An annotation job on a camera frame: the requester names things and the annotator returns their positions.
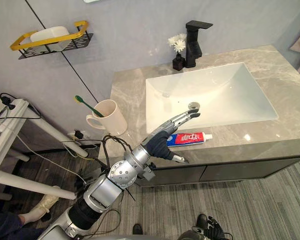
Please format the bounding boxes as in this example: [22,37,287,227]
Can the red blue toothpaste tube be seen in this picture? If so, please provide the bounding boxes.
[166,132,214,147]

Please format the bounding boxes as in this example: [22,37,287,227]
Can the black robot arm cables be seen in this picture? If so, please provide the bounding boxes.
[99,133,136,177]

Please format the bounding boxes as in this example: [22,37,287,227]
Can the white rectangular sink basin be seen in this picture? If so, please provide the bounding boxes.
[144,62,279,135]

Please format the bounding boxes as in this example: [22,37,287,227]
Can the black power cable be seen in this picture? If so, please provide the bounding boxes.
[0,92,42,121]

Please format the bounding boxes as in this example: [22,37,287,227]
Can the white desk frame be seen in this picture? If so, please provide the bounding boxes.
[0,98,87,201]

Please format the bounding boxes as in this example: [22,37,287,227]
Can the grey marble vanity cabinet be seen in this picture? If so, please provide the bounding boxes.
[97,44,300,187]

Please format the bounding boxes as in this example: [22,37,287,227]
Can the black small vase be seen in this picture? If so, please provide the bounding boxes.
[172,51,186,71]

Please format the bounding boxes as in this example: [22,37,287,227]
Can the cream ceramic mug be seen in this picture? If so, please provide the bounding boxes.
[86,99,129,136]

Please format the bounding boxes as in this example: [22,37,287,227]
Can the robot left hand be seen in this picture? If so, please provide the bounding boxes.
[142,109,202,165]

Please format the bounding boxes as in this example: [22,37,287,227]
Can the green toothbrush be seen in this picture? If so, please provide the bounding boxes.
[74,95,104,118]

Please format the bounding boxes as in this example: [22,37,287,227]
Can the person's foot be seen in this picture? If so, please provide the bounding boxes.
[17,185,62,225]

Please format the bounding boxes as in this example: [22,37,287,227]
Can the black faucet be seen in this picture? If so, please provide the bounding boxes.
[184,20,214,69]

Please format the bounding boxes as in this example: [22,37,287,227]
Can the person's leg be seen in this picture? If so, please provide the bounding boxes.
[0,211,45,240]

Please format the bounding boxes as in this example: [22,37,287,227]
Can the white plastic container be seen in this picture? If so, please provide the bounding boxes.
[29,25,71,54]

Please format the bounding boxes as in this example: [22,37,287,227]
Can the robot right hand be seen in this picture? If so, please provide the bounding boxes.
[191,214,227,240]

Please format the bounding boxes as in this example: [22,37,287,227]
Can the wall socket with plug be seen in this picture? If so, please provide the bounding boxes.
[67,128,85,141]

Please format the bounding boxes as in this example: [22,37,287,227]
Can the black yellow wall shelf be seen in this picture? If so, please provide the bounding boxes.
[10,20,94,61]

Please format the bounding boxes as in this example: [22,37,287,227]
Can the white flowers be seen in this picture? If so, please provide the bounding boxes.
[167,32,188,54]

